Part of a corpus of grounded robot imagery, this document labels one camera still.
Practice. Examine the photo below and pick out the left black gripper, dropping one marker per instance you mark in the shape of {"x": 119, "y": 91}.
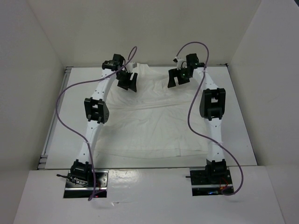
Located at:
{"x": 132, "y": 86}

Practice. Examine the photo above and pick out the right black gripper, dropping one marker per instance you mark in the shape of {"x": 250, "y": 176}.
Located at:
{"x": 174, "y": 73}

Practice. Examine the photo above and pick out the white tank top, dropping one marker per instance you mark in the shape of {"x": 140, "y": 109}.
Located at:
{"x": 154, "y": 122}

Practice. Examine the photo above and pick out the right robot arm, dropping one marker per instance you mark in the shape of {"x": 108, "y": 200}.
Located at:
{"x": 211, "y": 109}

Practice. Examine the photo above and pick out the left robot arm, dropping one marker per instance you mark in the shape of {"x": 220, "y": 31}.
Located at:
{"x": 97, "y": 113}

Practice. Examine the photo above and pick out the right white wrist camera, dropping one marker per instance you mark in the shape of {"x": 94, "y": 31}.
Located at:
{"x": 179, "y": 62}

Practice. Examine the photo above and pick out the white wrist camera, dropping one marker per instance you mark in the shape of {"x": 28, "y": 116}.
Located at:
{"x": 130, "y": 66}
{"x": 179, "y": 62}

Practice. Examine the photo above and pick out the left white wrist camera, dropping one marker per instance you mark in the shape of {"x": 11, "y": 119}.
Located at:
{"x": 130, "y": 66}

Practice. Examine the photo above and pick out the aluminium table edge rail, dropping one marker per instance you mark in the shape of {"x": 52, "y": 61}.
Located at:
{"x": 44, "y": 154}

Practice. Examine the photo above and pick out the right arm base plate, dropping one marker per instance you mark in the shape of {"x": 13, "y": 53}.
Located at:
{"x": 202, "y": 185}

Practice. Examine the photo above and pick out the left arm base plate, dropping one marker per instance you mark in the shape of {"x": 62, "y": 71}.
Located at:
{"x": 76, "y": 188}

